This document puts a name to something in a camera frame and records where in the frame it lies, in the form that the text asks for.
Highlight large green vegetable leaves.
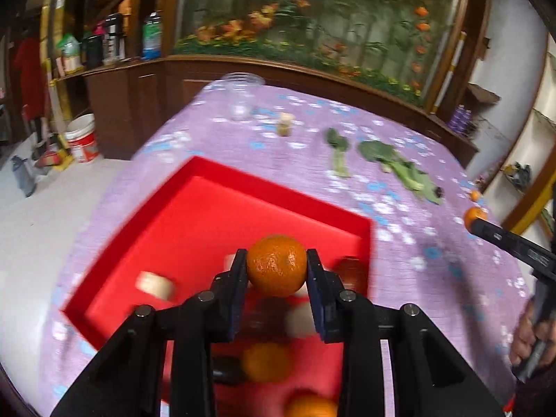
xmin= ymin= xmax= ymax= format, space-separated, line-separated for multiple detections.
xmin=357 ymin=140 xmax=444 ymax=205

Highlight brown wooden cabinet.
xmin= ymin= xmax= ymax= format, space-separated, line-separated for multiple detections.
xmin=84 ymin=56 xmax=478 ymax=167

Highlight beige chunk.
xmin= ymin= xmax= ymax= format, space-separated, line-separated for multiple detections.
xmin=135 ymin=271 xmax=174 ymax=301
xmin=278 ymin=112 xmax=295 ymax=125

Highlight purple floral tablecloth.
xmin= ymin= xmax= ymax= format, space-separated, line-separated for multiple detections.
xmin=39 ymin=90 xmax=529 ymax=415

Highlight small orange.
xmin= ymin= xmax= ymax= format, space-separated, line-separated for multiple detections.
xmin=469 ymin=190 xmax=482 ymax=202
xmin=241 ymin=343 xmax=292 ymax=383

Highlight white red bucket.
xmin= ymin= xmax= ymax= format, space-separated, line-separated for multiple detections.
xmin=64 ymin=113 xmax=99 ymax=163

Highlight red shallow box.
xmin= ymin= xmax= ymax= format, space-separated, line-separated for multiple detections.
xmin=64 ymin=156 xmax=374 ymax=402

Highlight purple bottles on shelf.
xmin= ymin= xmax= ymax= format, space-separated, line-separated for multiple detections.
xmin=448 ymin=105 xmax=471 ymax=134

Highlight flower display glass panel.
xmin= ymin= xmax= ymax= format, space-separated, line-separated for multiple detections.
xmin=173 ymin=0 xmax=460 ymax=106

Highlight right hand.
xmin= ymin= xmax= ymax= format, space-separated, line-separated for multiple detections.
xmin=509 ymin=299 xmax=555 ymax=369

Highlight clear plastic cup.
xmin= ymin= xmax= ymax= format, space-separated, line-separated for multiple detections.
xmin=221 ymin=72 xmax=265 ymax=121

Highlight green olive fruit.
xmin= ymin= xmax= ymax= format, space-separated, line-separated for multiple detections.
xmin=276 ymin=123 xmax=291 ymax=137

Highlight broom and dustpan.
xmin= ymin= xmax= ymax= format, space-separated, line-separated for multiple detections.
xmin=34 ymin=85 xmax=74 ymax=175

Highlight small green vegetable leaf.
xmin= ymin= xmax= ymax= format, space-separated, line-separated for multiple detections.
xmin=325 ymin=127 xmax=350 ymax=178

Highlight green water bottle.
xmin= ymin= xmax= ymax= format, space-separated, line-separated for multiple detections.
xmin=142 ymin=11 xmax=162 ymax=59

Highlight black kettle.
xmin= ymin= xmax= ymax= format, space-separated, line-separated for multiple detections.
xmin=82 ymin=35 xmax=104 ymax=69

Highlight black steel thermos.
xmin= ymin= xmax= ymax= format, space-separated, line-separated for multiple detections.
xmin=104 ymin=12 xmax=125 ymax=65

